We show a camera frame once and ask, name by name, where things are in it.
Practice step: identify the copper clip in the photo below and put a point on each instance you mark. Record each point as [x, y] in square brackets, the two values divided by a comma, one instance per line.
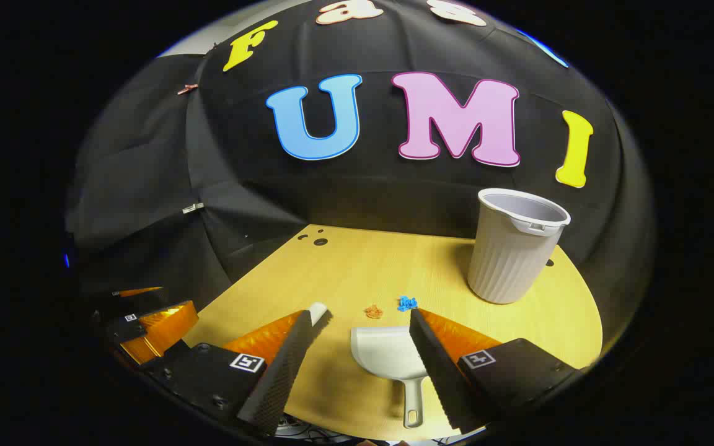
[187, 88]

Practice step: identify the orange paper scrap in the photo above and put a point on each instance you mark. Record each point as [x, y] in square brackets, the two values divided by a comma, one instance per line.
[374, 311]

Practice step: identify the white dustpan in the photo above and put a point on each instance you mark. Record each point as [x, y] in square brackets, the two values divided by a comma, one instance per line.
[385, 353]

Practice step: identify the blue paper scrap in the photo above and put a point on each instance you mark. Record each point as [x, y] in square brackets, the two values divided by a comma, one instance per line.
[407, 303]

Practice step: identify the black backdrop cloth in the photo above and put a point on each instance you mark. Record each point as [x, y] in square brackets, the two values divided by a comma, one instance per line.
[394, 186]

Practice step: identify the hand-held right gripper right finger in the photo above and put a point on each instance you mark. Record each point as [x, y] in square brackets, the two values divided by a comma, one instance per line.
[440, 371]

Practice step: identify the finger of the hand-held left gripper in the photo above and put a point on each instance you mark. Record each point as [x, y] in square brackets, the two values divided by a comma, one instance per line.
[137, 292]
[162, 325]

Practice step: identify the grey ribbed garbage bin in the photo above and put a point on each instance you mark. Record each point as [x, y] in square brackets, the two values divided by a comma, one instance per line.
[509, 260]

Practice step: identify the small white broom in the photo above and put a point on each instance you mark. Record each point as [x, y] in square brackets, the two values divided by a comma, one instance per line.
[319, 311]

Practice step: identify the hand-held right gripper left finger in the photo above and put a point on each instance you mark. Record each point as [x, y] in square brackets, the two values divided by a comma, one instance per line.
[270, 387]

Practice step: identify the silver clip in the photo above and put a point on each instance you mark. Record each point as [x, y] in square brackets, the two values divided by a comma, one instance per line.
[193, 208]

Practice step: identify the wooden desktop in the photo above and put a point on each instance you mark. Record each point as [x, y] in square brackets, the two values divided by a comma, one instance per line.
[363, 272]

